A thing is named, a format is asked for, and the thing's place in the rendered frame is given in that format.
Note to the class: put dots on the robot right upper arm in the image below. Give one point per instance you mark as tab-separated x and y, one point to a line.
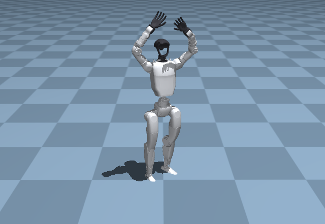
146	65

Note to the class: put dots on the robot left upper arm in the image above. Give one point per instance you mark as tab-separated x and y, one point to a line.
179	62

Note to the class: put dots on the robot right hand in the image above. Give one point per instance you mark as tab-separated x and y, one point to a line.
157	23

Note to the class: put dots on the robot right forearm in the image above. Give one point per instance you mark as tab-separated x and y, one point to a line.
145	35

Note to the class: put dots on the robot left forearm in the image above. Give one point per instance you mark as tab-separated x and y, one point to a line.
191	39

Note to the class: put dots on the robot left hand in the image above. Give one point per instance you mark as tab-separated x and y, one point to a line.
182	26

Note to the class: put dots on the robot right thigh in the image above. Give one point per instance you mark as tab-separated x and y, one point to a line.
152	128

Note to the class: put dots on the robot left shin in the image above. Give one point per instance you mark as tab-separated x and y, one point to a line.
168	153

